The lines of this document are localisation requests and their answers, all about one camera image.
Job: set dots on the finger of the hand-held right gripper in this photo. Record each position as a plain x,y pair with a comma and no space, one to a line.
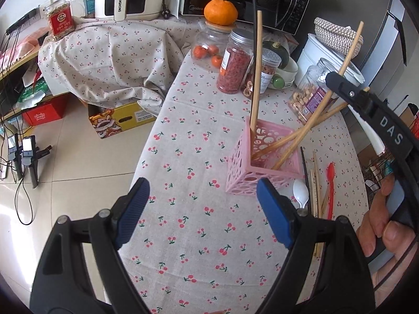
343,86

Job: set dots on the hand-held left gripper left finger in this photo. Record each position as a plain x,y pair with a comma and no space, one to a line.
136,209

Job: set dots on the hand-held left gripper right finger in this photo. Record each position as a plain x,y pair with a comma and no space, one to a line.
275,212

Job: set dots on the wooden chopstick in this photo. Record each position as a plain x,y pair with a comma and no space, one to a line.
256,72
278,144
312,193
322,108
315,183
325,201

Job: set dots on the white plastic spoon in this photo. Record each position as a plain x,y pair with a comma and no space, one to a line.
300,191

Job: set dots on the black chopstick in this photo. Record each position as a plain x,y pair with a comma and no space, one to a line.
254,26
305,176

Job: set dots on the pink perforated utensil holder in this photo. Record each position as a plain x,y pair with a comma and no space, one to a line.
242,173

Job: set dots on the red plastic spoon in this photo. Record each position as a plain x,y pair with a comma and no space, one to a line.
330,170

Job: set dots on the person's right hand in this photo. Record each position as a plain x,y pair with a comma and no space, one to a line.
370,229

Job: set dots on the plastic jar of cashews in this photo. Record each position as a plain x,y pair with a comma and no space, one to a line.
311,99

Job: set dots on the white electric cooking pot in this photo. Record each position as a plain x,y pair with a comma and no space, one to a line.
311,55

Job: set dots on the white bowl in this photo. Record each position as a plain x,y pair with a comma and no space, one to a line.
289,70

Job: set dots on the grey refrigerator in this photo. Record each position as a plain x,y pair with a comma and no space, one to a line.
386,39

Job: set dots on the green ball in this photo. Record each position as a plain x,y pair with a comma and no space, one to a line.
278,81

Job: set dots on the dark green squash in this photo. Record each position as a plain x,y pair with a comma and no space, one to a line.
278,50

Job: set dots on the small jar of dried fruit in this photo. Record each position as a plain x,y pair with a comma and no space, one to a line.
267,70

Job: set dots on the cherry print tablecloth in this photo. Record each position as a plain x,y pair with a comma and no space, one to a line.
196,157

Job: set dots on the yellow cardboard box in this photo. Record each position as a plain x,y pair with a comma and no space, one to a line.
124,119

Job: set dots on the plastic jar of goji berries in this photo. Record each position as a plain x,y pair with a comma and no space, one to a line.
233,68

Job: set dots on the spare gripper on floor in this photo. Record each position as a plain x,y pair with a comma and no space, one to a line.
31,157
14,152

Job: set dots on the red box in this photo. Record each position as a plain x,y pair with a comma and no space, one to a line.
44,113

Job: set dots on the orange mandarin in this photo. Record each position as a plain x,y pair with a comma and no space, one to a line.
221,11

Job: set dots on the glass jar with wooden lid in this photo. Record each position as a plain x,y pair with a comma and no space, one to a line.
204,41

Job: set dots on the draped cherry print cloth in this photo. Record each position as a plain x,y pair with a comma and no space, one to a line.
108,55

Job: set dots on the wooden cabinet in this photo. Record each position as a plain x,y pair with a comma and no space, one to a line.
13,81

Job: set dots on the black power plug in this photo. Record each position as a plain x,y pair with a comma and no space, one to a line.
166,14

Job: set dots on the red label jar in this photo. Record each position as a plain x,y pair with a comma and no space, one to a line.
59,19

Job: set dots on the clear plastic container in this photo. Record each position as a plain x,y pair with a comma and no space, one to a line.
83,1

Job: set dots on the black power strip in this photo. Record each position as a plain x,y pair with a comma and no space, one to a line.
21,21

